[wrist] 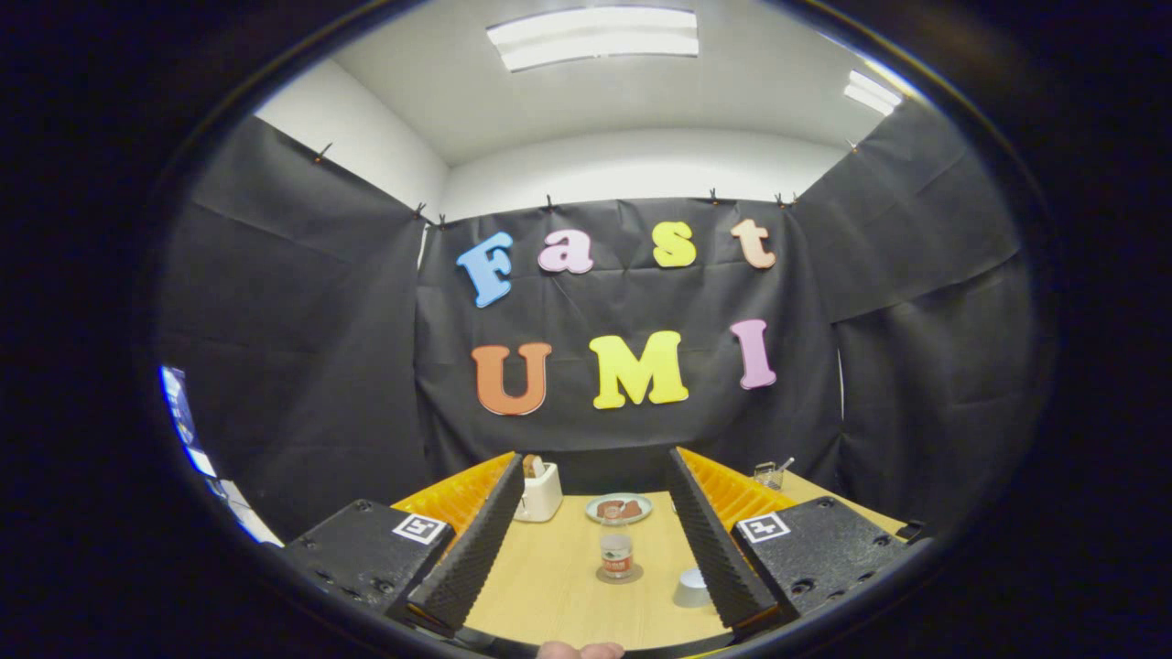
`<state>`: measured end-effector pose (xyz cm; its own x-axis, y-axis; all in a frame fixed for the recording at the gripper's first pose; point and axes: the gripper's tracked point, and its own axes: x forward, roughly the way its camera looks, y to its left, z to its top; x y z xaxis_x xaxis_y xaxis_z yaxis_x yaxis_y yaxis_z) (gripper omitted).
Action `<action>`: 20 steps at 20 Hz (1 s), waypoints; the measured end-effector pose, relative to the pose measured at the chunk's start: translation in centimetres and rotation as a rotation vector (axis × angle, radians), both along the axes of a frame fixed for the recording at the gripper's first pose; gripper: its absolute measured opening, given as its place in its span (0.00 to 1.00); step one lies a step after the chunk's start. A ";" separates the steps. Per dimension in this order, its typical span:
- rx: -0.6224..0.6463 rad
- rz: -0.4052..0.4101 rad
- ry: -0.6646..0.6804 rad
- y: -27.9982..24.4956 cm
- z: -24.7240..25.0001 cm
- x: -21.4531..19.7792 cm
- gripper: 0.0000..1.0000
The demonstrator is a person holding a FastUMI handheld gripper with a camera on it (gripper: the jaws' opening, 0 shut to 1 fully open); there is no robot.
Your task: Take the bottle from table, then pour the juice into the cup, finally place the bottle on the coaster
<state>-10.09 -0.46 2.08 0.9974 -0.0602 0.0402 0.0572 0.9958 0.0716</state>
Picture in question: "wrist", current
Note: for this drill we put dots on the pale green plate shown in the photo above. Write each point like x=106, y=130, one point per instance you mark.
x=645, y=509

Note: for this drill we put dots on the clear plastic juice bottle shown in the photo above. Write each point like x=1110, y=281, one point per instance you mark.
x=616, y=554

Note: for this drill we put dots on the wooden table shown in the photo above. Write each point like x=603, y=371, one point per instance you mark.
x=549, y=567

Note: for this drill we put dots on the bright screen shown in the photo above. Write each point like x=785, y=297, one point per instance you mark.
x=188, y=439

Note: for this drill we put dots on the long ceiling light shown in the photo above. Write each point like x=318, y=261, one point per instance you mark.
x=595, y=37

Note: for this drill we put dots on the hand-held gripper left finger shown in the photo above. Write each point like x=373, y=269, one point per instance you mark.
x=476, y=549

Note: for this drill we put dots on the brown bread slice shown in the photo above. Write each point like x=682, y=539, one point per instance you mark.
x=533, y=467

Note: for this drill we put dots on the small ceiling light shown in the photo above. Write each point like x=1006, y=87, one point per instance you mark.
x=870, y=91

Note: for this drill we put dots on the metal spoon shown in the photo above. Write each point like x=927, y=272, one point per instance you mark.
x=786, y=464

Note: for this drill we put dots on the black backdrop cloth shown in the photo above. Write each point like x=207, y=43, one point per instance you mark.
x=302, y=320

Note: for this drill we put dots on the white toaster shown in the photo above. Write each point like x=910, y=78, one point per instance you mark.
x=540, y=499

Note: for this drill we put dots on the white cup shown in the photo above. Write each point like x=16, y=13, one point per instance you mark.
x=693, y=590

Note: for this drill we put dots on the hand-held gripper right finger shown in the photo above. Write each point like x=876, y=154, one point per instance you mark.
x=714, y=549

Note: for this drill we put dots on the brown meat piece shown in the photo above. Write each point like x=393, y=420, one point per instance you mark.
x=604, y=509
x=634, y=509

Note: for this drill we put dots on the round brown coaster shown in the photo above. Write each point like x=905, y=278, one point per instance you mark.
x=634, y=575

